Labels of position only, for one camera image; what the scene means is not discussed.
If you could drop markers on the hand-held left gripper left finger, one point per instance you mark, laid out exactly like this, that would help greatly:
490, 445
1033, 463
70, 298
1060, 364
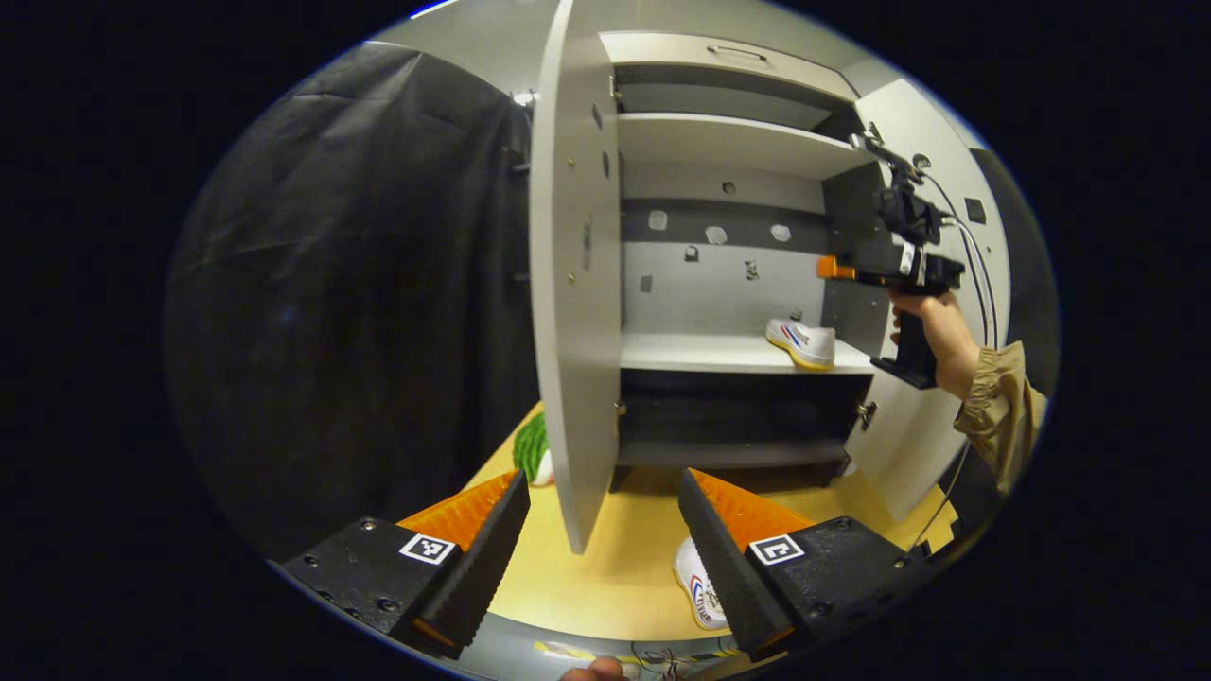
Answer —
492, 558

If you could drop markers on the white cabinet drawer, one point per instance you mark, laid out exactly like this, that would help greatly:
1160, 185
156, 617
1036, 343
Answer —
662, 52

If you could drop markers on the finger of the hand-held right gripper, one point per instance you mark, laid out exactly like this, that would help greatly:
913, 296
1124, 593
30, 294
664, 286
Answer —
837, 268

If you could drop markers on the watermelon slice plush toy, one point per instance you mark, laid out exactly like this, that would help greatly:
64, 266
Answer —
532, 449

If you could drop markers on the bright lamp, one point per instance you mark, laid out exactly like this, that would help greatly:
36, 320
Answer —
523, 97

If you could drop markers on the grey white shoe cabinet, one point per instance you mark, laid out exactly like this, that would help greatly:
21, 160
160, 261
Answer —
738, 416

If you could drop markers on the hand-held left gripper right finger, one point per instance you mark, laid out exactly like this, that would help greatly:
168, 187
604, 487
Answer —
719, 567

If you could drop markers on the white canvas shoe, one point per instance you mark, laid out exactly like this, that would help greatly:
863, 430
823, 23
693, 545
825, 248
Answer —
695, 586
804, 342

